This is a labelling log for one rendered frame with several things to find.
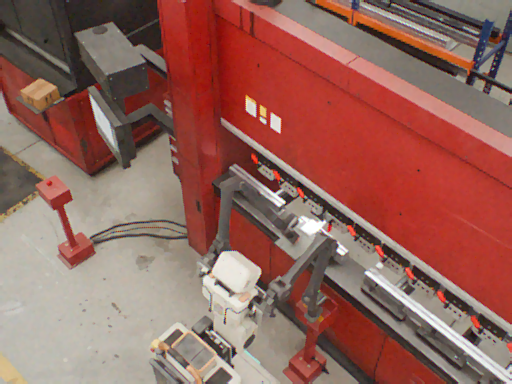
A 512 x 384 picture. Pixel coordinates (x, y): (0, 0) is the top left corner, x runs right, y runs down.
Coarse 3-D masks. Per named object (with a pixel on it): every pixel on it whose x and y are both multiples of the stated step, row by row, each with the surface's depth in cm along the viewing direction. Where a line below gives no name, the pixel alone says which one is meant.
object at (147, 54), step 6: (138, 48) 388; (144, 48) 388; (144, 54) 383; (150, 54) 383; (156, 54) 383; (150, 60) 378; (156, 60) 378; (162, 60) 378; (150, 66) 384; (156, 66) 384; (162, 66) 374; (156, 72) 380; (162, 72) 380
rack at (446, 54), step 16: (320, 0) 493; (352, 0) 470; (352, 16) 479; (368, 16) 471; (384, 32) 466; (400, 32) 456; (432, 48) 444; (448, 48) 441; (480, 48) 417; (496, 48) 445; (464, 64) 432; (480, 64) 430; (496, 64) 469
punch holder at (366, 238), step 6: (354, 228) 336; (360, 228) 332; (360, 234) 335; (366, 234) 331; (372, 234) 327; (360, 240) 338; (366, 240) 334; (372, 240) 329; (378, 240) 331; (360, 246) 341; (366, 246) 336; (372, 246) 332; (372, 252) 335
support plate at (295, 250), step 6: (306, 222) 377; (294, 228) 374; (300, 234) 370; (312, 234) 370; (282, 240) 367; (288, 240) 367; (300, 240) 367; (306, 240) 367; (282, 246) 364; (288, 246) 364; (294, 246) 364; (300, 246) 364; (306, 246) 364; (288, 252) 361; (294, 252) 361; (300, 252) 361; (294, 258) 358
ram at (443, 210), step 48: (240, 48) 331; (240, 96) 356; (288, 96) 320; (336, 96) 291; (288, 144) 343; (336, 144) 310; (384, 144) 283; (432, 144) 260; (336, 192) 332; (384, 192) 301; (432, 192) 275; (480, 192) 253; (384, 240) 321; (432, 240) 292; (480, 240) 268; (480, 288) 284
